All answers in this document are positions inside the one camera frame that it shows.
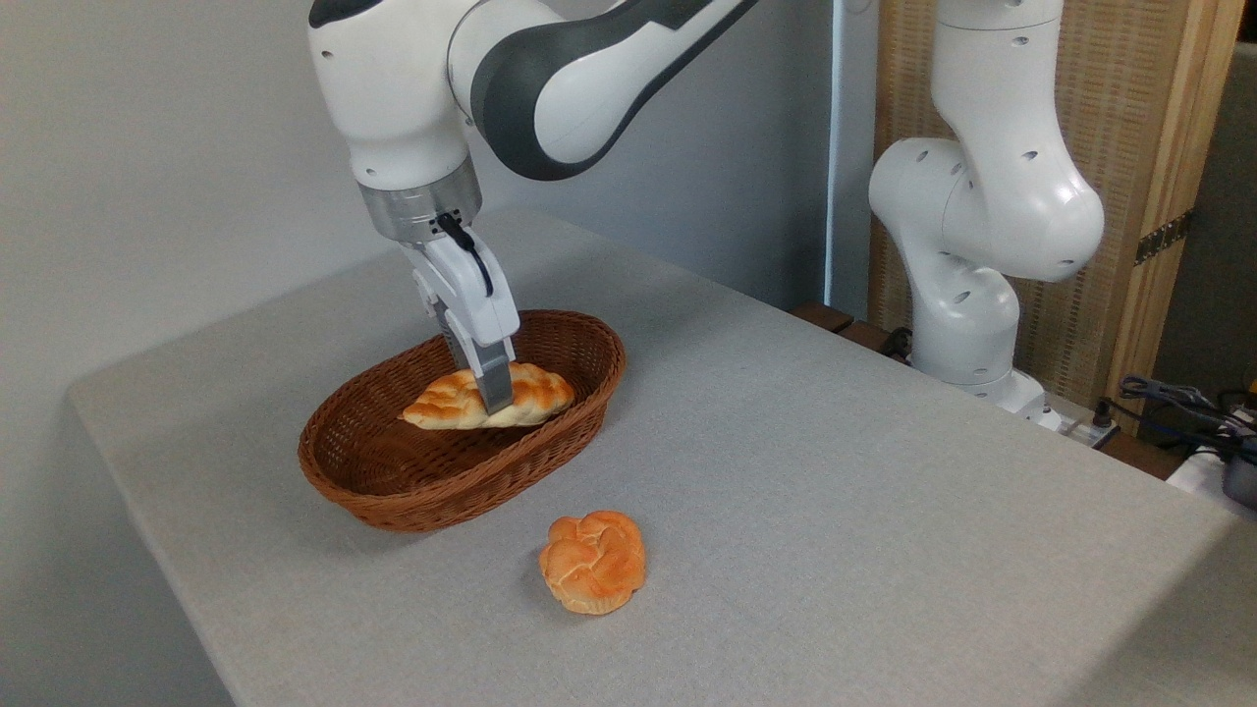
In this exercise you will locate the long braided bread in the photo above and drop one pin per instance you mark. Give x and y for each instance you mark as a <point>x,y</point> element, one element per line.
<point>442,403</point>

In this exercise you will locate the wooden folding screen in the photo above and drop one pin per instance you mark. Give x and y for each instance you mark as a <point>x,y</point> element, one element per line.
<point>1129,118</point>

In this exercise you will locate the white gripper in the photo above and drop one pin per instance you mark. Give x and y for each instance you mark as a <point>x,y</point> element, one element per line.
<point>476,295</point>

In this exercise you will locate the brown wicker basket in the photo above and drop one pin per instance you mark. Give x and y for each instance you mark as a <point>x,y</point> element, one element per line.
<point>393,491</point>

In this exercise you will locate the dark metal screen hinge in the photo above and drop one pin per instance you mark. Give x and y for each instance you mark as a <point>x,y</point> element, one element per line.
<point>1164,238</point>

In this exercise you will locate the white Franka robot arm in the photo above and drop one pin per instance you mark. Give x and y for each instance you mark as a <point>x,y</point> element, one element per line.
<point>982,216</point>

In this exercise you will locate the round orange bread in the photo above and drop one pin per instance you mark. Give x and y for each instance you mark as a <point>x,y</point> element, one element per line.
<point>594,565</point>

